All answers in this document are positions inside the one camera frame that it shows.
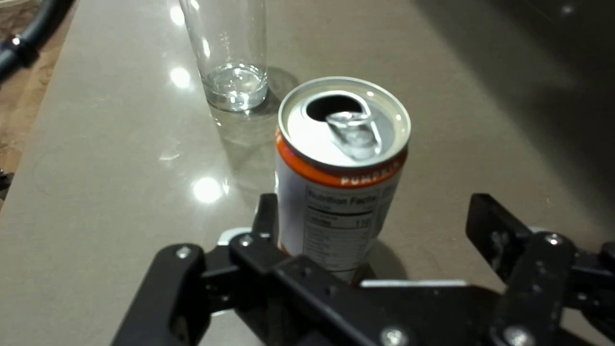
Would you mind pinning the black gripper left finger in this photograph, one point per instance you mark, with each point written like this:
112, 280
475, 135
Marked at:
185, 289

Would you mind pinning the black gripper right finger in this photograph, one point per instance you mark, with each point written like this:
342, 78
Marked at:
531, 289

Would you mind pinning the white orange drink can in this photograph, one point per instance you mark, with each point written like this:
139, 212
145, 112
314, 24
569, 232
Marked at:
339, 218

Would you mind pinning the tall clear glass cup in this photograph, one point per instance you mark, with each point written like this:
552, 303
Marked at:
237, 87

